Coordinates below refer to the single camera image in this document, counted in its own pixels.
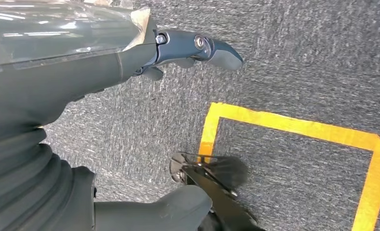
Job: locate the yellow floor tape square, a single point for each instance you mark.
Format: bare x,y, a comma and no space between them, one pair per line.
288,122

